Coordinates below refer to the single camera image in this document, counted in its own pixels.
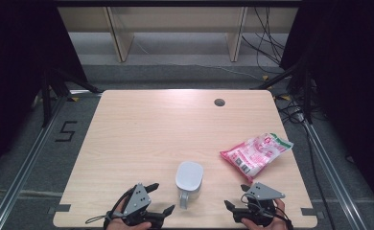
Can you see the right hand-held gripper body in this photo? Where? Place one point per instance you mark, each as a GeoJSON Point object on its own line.
{"type": "Point", "coordinates": [265, 191]}

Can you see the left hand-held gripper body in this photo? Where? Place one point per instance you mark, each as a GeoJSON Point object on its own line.
{"type": "Point", "coordinates": [137, 198]}

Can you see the pink snack bag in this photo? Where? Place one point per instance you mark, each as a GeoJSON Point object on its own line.
{"type": "Point", "coordinates": [255, 153]}

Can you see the person's left hand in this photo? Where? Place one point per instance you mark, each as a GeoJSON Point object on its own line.
{"type": "Point", "coordinates": [130, 226]}

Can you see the person's right hand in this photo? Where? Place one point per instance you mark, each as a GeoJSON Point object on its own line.
{"type": "Point", "coordinates": [276, 224]}

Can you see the dark tape table marker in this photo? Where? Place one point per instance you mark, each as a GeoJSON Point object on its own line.
{"type": "Point", "coordinates": [308, 211]}
{"type": "Point", "coordinates": [60, 208]}

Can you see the black metal stand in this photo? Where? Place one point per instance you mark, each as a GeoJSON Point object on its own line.
{"type": "Point", "coordinates": [308, 96]}
{"type": "Point", "coordinates": [46, 102]}

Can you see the beige wooden shelf unit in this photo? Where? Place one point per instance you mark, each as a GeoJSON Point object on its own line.
{"type": "Point", "coordinates": [119, 41]}

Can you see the black curtain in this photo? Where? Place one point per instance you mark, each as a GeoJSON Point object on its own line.
{"type": "Point", "coordinates": [351, 64]}
{"type": "Point", "coordinates": [9, 64]}

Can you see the aluminium floor rail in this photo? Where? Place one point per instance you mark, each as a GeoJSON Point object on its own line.
{"type": "Point", "coordinates": [332, 179]}
{"type": "Point", "coordinates": [22, 172]}

